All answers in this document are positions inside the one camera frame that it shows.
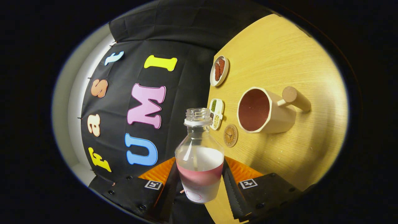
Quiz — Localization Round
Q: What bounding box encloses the white round plate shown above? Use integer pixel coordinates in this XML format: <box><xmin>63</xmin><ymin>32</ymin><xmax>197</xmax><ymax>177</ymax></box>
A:
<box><xmin>210</xmin><ymin>55</ymin><xmax>229</xmax><ymax>87</ymax></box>

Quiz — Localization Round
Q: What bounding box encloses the white divided seed dish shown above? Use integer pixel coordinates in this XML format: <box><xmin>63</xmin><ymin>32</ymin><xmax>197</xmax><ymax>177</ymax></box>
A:
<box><xmin>209</xmin><ymin>99</ymin><xmax>224</xmax><ymax>130</ymax></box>

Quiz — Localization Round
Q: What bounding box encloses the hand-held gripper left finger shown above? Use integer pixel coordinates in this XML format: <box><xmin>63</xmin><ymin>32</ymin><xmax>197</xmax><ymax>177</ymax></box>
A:
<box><xmin>89</xmin><ymin>157</ymin><xmax>181</xmax><ymax>223</ymax></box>

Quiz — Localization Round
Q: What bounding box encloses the clear juice bottle pink label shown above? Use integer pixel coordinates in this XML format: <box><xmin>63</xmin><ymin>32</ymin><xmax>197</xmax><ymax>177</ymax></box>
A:
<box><xmin>175</xmin><ymin>108</ymin><xmax>225</xmax><ymax>204</ymax></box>

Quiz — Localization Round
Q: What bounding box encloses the round wooden coaster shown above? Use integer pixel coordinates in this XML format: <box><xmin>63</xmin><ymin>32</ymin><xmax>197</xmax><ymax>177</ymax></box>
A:
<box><xmin>224</xmin><ymin>124</ymin><xmax>239</xmax><ymax>147</ymax></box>

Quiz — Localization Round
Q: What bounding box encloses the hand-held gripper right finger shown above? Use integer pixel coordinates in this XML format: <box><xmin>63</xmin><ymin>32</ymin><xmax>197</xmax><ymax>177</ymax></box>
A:
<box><xmin>221</xmin><ymin>156</ymin><xmax>303</xmax><ymax>222</ymax></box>

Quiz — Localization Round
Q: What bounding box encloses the black backdrop cloth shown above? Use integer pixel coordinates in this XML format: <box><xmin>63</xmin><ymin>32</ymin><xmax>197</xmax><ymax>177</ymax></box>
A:
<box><xmin>80</xmin><ymin>0</ymin><xmax>277</xmax><ymax>224</ymax></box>

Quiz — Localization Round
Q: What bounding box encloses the cream cup with wooden handle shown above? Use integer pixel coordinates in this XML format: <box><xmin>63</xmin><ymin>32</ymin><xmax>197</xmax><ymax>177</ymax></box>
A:
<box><xmin>237</xmin><ymin>86</ymin><xmax>312</xmax><ymax>134</ymax></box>

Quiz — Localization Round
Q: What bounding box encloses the wooden table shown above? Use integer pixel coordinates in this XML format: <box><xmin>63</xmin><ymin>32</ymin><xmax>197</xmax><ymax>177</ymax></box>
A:
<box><xmin>204</xmin><ymin>13</ymin><xmax>349</xmax><ymax>224</ymax></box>

